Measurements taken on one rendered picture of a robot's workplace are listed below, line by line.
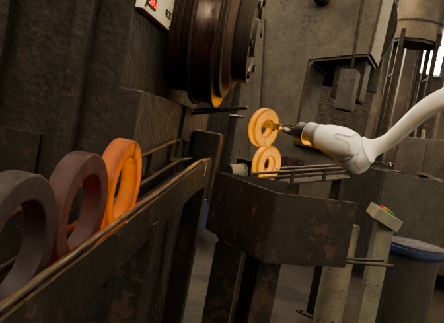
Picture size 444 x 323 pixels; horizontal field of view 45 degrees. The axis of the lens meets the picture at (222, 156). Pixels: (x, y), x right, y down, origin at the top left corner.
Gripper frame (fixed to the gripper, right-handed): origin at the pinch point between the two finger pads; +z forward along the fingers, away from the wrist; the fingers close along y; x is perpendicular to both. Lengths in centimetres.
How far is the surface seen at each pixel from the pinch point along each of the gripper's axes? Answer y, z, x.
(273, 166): 9.1, -2.1, -16.0
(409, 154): 393, 110, -2
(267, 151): 2.6, -2.1, -10.5
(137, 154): -102, -52, -10
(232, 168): -17.0, -3.1, -18.7
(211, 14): -63, -24, 27
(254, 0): -49, -24, 35
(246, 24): -51, -26, 27
